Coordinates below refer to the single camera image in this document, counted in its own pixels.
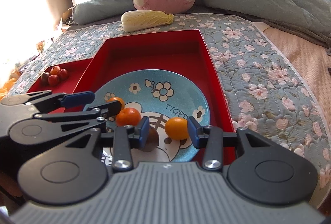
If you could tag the red cherry tomato top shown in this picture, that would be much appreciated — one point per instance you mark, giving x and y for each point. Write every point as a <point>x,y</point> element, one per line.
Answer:
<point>55,70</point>

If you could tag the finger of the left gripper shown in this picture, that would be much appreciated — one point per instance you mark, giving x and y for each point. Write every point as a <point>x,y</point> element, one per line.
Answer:
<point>22,107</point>
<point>49,127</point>

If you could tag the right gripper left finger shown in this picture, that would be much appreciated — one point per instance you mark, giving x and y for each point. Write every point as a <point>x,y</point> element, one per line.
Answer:
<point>73,172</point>

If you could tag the napa cabbage plush toy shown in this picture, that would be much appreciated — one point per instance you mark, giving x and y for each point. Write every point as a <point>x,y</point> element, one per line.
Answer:
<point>143,19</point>

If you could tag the large red tray box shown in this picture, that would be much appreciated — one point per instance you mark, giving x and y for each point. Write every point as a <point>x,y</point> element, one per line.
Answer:
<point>182,52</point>

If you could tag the floral quilted bed cover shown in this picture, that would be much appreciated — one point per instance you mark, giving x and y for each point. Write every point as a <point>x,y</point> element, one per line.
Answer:
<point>262,88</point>

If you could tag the orange tangerine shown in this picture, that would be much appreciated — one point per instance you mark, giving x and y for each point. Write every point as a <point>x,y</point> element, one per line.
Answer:
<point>116,98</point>
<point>176,128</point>
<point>128,116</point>

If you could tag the yellow plastic bag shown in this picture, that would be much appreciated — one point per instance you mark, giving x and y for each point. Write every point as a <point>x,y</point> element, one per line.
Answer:
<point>14,76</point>

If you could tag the red cherry tomato right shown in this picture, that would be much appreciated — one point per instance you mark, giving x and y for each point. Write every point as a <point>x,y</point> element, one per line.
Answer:
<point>63,74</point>

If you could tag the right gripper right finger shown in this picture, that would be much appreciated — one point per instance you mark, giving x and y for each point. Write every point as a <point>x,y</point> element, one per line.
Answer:
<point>254,166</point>

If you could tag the red cherry tomato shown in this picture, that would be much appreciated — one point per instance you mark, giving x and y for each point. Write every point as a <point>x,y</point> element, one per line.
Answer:
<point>53,80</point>
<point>63,74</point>
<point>55,70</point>

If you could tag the dark cherry tomato left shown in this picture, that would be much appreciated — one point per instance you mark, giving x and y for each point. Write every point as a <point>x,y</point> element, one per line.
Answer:
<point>44,78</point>

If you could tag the dark brown round fruit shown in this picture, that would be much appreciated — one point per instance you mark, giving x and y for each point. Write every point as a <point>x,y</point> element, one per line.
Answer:
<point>152,140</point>

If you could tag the orange tangerine behind gripper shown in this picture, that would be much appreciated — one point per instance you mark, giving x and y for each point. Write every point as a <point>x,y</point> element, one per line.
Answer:
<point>116,98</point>

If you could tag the small red tray box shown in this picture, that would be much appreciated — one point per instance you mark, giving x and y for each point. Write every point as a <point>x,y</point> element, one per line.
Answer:
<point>75,70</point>

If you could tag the red cherry tomato front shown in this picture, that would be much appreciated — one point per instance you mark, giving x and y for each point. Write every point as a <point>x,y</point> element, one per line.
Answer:
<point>53,80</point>

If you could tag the grey-green duvet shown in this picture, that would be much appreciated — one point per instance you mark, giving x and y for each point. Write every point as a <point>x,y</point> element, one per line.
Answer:
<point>309,17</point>

